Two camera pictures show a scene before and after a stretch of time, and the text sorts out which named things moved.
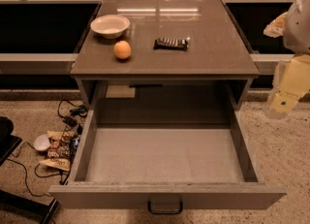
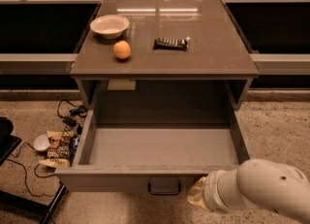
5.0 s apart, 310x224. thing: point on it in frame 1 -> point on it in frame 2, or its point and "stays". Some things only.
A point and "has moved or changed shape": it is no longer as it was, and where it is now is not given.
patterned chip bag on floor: (59, 149) stays
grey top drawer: (165, 166) has moved or changed shape
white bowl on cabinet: (110, 26) stays
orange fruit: (122, 49) stays
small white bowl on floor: (42, 143) stays
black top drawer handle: (167, 212) -> (165, 193)
